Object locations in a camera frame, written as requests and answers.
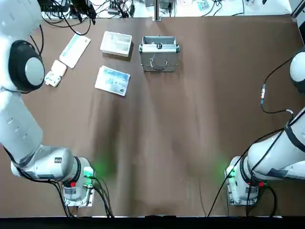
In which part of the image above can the white side table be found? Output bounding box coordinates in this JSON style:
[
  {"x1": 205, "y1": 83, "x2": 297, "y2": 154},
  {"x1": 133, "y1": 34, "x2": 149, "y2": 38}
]
[{"x1": 41, "y1": 0, "x2": 294, "y2": 19}]

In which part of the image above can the blue white flat packet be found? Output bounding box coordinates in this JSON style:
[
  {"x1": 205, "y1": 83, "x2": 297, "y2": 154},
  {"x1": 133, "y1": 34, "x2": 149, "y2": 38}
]
[{"x1": 94, "y1": 65, "x2": 132, "y2": 97}]

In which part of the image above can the white plastic partition tray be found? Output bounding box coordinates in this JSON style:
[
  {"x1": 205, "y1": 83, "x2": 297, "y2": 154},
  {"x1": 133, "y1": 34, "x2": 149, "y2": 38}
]
[{"x1": 100, "y1": 31, "x2": 133, "y2": 57}]

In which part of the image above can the black right foot cable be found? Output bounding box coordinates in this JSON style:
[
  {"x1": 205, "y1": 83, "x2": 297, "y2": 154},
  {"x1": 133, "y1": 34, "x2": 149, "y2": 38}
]
[{"x1": 206, "y1": 128, "x2": 278, "y2": 217}]

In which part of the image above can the white hinged pill box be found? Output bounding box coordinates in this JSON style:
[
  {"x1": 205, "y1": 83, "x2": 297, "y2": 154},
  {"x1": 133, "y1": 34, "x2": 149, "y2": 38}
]
[{"x1": 44, "y1": 60, "x2": 68, "y2": 88}]

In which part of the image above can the aluminium first-aid case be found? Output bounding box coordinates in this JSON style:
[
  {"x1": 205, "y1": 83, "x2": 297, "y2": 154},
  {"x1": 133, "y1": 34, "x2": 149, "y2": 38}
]
[{"x1": 138, "y1": 35, "x2": 180, "y2": 73}]

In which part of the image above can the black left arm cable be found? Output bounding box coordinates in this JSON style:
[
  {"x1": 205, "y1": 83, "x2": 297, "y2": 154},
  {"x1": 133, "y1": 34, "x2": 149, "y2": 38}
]
[{"x1": 28, "y1": 23, "x2": 45, "y2": 60}]

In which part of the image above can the black foot cable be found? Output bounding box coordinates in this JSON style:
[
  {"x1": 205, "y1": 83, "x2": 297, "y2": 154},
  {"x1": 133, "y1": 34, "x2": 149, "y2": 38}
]
[
  {"x1": 206, "y1": 128, "x2": 278, "y2": 217},
  {"x1": 91, "y1": 175, "x2": 115, "y2": 218}
]

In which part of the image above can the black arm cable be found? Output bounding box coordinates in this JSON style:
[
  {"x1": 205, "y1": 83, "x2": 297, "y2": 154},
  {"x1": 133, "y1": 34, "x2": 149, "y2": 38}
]
[
  {"x1": 259, "y1": 57, "x2": 294, "y2": 114},
  {"x1": 28, "y1": 23, "x2": 45, "y2": 60}
]

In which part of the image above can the aluminium frame post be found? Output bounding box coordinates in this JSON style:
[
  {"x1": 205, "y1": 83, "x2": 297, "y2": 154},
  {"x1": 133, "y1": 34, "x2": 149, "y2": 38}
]
[
  {"x1": 291, "y1": 0, "x2": 305, "y2": 18},
  {"x1": 153, "y1": 0, "x2": 163, "y2": 22}
]

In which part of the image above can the long blue white packet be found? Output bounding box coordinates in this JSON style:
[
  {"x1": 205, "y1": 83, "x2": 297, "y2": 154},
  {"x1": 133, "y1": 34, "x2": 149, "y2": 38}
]
[{"x1": 59, "y1": 32, "x2": 92, "y2": 69}]

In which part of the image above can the black left foot cable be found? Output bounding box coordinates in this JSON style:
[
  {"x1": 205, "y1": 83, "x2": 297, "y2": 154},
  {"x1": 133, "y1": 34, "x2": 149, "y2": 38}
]
[{"x1": 91, "y1": 175, "x2": 115, "y2": 218}]

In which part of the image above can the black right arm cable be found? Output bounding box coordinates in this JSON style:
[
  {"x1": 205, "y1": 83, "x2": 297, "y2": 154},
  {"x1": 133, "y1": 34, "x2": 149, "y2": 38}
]
[{"x1": 259, "y1": 57, "x2": 294, "y2": 114}]

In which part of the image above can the small blue white packet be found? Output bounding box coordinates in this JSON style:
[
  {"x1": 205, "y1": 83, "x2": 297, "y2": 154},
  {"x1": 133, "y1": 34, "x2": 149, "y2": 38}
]
[{"x1": 196, "y1": 0, "x2": 212, "y2": 10}]

